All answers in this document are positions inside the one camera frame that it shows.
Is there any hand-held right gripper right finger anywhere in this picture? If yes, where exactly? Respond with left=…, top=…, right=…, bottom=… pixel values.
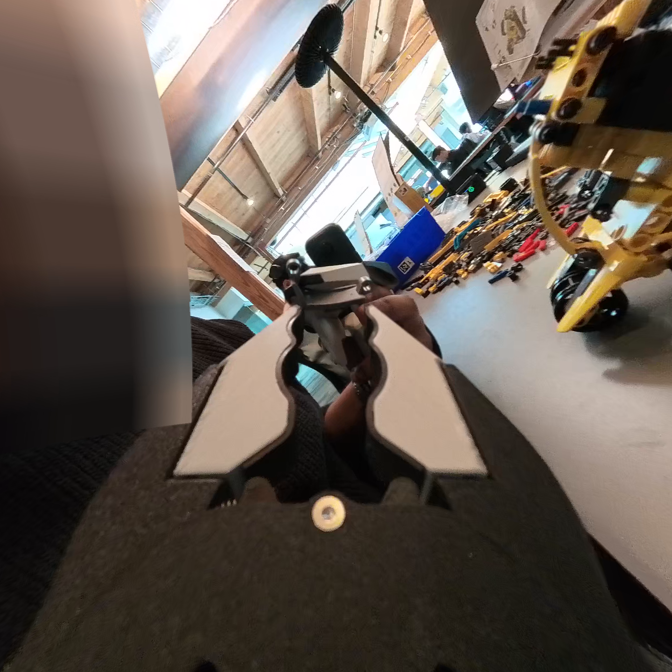
left=364, top=304, right=490, bottom=486

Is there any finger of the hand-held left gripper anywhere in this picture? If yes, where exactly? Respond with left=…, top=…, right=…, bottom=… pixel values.
left=301, top=287, right=365, bottom=311
left=301, top=264, right=373, bottom=289

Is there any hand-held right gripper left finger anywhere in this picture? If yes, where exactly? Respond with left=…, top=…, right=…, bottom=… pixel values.
left=172, top=304, right=304, bottom=481

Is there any yellow brick-built toy model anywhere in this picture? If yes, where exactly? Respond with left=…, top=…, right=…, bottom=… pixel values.
left=527, top=0, right=672, bottom=334

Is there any person's left hand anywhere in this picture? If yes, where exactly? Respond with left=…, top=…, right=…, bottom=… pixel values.
left=324, top=294, right=442, bottom=422

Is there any blue plastic storage bin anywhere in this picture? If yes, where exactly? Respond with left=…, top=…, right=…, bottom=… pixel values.
left=375, top=206, right=447, bottom=291

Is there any cardboard box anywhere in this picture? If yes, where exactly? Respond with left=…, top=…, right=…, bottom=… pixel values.
left=387, top=181, right=427, bottom=228

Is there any white poster board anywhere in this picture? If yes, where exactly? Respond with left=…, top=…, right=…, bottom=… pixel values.
left=371, top=134, right=405, bottom=211

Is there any pile of small toy pieces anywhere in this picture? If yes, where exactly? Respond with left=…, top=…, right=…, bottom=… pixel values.
left=415, top=176, right=594, bottom=300

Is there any person's dark clothing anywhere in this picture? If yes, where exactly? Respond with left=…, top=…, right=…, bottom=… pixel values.
left=0, top=315, right=384, bottom=672

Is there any black round fan on pole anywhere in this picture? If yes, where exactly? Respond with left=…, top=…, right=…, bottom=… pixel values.
left=293, top=2, right=452, bottom=192

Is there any black flat panel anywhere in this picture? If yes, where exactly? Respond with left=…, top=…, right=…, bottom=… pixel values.
left=422, top=0, right=505, bottom=124

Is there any toy instruction booklet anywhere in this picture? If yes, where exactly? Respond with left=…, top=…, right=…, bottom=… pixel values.
left=475, top=0, right=560, bottom=90

